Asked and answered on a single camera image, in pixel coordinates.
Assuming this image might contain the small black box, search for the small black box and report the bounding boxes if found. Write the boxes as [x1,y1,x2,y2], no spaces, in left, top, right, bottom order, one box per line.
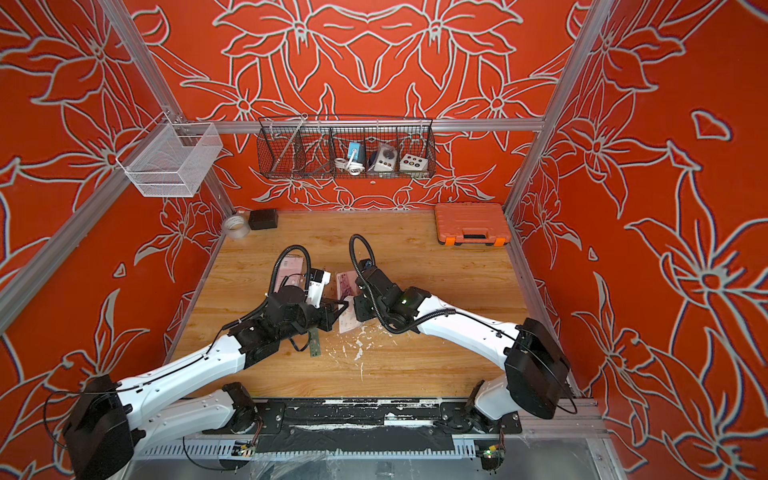
[247,209,279,231]

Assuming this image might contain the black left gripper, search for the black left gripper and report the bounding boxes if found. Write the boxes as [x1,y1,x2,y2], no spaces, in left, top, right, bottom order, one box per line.
[279,297,350,345]

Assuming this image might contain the white mesh wall basket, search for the white mesh wall basket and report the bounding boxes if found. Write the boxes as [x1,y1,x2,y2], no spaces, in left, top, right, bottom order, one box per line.
[118,123,223,198]

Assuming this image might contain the clear tape roll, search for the clear tape roll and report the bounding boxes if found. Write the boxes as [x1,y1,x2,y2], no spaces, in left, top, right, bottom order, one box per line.
[222,214,251,240]

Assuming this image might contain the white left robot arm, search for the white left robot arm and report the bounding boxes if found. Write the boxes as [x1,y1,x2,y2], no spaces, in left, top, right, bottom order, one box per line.
[62,285,349,479]

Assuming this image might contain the orange plastic tool case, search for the orange plastic tool case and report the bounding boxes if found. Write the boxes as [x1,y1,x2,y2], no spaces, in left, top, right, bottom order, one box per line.
[434,202,512,247]

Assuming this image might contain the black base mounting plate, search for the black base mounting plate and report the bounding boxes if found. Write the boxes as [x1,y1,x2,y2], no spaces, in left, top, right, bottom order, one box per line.
[193,398,522,458]

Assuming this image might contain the pink paper packet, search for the pink paper packet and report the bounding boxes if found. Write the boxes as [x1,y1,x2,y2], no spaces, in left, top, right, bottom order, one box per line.
[336,270,362,334]

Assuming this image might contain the blue small box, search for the blue small box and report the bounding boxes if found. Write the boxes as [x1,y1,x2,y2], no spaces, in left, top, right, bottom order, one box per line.
[346,142,366,166]

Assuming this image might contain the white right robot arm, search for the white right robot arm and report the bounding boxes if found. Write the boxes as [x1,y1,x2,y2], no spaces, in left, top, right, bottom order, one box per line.
[355,261,570,421]

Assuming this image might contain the white round-dial device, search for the white round-dial device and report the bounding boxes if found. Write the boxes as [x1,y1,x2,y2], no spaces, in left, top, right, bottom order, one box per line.
[369,143,398,173]

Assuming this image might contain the black wire wall basket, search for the black wire wall basket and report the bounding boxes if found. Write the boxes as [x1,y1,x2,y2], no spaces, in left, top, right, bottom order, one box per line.
[256,114,437,180]

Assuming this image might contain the green straight ruler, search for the green straight ruler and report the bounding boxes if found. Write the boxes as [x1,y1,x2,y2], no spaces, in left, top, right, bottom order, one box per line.
[309,328,322,358]

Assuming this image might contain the white dotted cube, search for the white dotted cube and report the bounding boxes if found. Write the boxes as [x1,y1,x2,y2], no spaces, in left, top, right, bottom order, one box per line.
[399,154,428,175]

